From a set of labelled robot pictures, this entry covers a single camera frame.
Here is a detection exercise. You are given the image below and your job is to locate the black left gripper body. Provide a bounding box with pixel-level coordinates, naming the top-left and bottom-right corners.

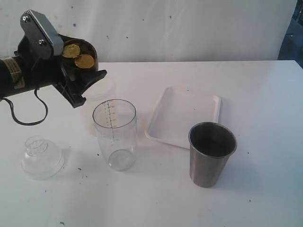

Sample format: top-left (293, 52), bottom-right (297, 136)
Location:
top-left (14, 36), bottom-right (85, 108)

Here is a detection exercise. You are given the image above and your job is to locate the brown wooden cup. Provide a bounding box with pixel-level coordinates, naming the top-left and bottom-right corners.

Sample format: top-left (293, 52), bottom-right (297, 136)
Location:
top-left (62, 39), bottom-right (98, 81)

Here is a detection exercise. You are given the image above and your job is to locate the stainless steel cup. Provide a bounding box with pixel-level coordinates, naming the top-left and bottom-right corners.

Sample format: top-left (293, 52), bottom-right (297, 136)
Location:
top-left (188, 122), bottom-right (237, 188)

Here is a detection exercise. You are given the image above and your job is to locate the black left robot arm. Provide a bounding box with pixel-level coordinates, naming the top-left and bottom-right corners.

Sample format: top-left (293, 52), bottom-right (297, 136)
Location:
top-left (0, 35), bottom-right (107, 108)

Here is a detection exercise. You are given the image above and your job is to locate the clear plastic shaker tumbler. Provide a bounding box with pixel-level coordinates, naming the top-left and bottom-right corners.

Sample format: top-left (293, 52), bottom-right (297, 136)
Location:
top-left (92, 99), bottom-right (137, 171)

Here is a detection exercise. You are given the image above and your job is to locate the clear shaker lid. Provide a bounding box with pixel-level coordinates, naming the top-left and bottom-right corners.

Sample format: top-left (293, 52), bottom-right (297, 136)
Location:
top-left (21, 136), bottom-right (64, 180)

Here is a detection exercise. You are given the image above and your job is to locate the translucent plastic container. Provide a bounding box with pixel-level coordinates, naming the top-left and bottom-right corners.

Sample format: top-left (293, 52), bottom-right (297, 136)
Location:
top-left (83, 75), bottom-right (115, 101)

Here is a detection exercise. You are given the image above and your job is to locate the white backdrop cloth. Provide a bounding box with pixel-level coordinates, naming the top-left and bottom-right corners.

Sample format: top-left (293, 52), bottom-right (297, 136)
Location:
top-left (0, 0), bottom-right (296, 62)

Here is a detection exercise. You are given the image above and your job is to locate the white rectangular tray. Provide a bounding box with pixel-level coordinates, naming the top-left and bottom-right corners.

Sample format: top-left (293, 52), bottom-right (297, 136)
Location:
top-left (145, 87), bottom-right (221, 149)

